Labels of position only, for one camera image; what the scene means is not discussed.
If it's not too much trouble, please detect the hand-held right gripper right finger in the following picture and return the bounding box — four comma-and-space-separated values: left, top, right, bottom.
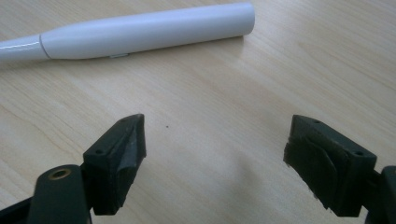
282, 114, 378, 217

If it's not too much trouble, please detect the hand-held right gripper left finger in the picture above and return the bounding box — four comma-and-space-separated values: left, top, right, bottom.
82, 113, 148, 217

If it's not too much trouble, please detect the white electric toothbrush handle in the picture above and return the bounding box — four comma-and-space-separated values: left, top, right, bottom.
0, 2, 256, 62

